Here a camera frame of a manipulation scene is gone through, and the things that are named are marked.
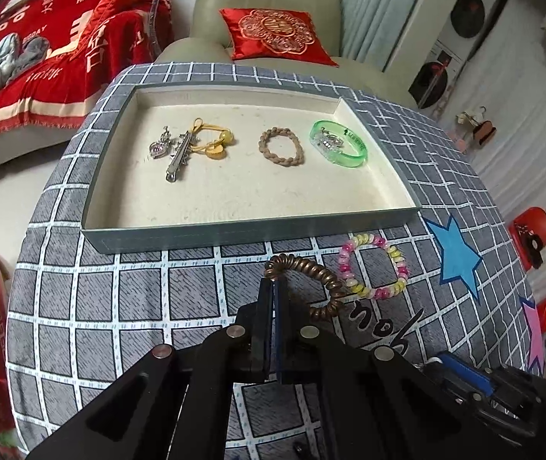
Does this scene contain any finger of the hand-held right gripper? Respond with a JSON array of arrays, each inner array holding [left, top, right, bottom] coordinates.
[[419, 351, 494, 411]]

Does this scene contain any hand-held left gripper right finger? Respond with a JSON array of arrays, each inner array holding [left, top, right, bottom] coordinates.
[[275, 280, 513, 460]]

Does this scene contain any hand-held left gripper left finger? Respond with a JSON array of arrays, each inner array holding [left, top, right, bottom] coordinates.
[[26, 279, 277, 460]]

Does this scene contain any brown spiral hair tie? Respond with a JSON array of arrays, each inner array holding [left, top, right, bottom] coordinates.
[[263, 255, 351, 322]]

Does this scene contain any pastel bead bracelet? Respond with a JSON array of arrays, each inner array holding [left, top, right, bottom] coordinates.
[[337, 233, 411, 301]]

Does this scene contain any grey tray with cream lining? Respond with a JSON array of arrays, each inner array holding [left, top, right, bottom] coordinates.
[[81, 81, 423, 255]]

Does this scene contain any yellow beaded hair tie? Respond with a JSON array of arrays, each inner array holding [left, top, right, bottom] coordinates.
[[186, 117, 236, 162]]

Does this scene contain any brown braided hair tie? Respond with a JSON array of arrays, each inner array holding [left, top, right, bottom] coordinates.
[[259, 127, 305, 166]]

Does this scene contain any silver hair clip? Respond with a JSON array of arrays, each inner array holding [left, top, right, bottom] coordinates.
[[164, 131, 195, 184]]

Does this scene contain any green translucent bangle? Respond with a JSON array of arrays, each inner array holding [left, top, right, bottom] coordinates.
[[309, 120, 369, 169]]

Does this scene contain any silver charm pendant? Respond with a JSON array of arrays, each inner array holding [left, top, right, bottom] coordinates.
[[318, 129, 344, 151]]

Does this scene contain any silver heart pendant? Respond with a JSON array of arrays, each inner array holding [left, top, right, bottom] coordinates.
[[148, 125, 183, 159]]

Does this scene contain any red toy telephone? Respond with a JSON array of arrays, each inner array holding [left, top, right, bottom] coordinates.
[[509, 207, 546, 269]]

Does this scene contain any dark round door decoration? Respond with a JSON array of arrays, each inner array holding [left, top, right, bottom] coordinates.
[[450, 0, 487, 39], [409, 62, 449, 109]]

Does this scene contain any red embroidered cushion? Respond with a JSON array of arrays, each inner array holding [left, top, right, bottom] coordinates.
[[219, 7, 340, 68]]

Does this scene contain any grey-green armchair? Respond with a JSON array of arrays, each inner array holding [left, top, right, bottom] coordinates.
[[153, 0, 420, 111]]

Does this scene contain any red covered sofa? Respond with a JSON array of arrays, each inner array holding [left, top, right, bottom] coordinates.
[[0, 0, 176, 150]]

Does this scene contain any pale green curtain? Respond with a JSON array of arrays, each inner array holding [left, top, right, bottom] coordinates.
[[326, 0, 435, 66]]

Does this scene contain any gooseneck phone holder stand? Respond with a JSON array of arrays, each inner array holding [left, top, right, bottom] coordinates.
[[148, 0, 173, 59]]

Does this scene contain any red satin pillow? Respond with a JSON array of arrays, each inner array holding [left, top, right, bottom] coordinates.
[[83, 0, 123, 39]]

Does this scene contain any grey garment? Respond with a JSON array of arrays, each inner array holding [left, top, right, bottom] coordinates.
[[7, 36, 56, 82]]

